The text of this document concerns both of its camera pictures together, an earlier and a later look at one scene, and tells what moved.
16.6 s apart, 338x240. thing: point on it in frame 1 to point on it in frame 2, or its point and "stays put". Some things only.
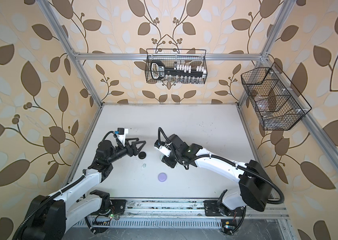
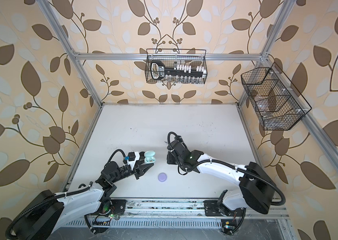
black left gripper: [135, 152] to [139, 170]
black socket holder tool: [158, 71] stays put
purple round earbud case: [162, 177] stays put
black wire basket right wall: [279, 105] stays put
